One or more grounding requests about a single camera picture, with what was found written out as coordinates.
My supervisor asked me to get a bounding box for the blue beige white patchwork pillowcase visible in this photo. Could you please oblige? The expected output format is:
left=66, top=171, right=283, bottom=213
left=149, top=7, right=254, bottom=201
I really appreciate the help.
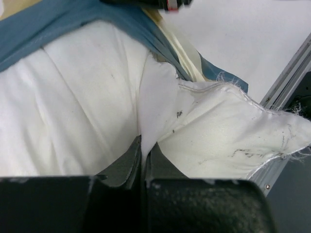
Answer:
left=0, top=0, right=248, bottom=92

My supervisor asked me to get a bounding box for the aluminium table frame rail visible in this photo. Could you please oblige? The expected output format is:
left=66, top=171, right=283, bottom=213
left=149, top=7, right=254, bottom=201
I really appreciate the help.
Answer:
left=251, top=35, right=311, bottom=196

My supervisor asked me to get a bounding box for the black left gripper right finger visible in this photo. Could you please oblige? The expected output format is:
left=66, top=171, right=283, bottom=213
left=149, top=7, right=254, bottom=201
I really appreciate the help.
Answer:
left=145, top=143, right=189, bottom=181

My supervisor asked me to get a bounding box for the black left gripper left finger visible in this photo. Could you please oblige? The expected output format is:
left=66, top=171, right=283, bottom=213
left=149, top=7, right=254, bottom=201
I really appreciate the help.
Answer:
left=97, top=136, right=141, bottom=188

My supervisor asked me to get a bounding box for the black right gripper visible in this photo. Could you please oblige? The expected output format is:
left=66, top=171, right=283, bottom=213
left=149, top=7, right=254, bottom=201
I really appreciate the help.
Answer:
left=102, top=0, right=192, bottom=11

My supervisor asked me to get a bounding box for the white pillow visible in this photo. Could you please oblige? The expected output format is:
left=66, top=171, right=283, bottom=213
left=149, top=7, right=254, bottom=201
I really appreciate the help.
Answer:
left=0, top=21, right=311, bottom=179

